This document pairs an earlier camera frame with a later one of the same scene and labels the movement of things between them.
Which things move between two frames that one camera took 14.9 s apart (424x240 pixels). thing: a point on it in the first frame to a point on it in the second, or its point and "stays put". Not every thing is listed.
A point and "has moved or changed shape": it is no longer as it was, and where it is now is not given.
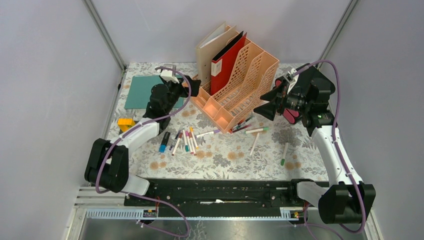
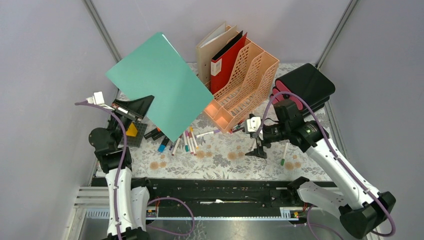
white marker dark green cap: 285,151 stays put
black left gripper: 194,85 to 137,108
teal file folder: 138,90 has moved or changed shape
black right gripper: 269,109 to 259,151
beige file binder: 209,48 stays put
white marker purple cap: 213,132 stays put
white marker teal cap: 186,146 stays put
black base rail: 254,193 stays put
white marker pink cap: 189,142 stays put
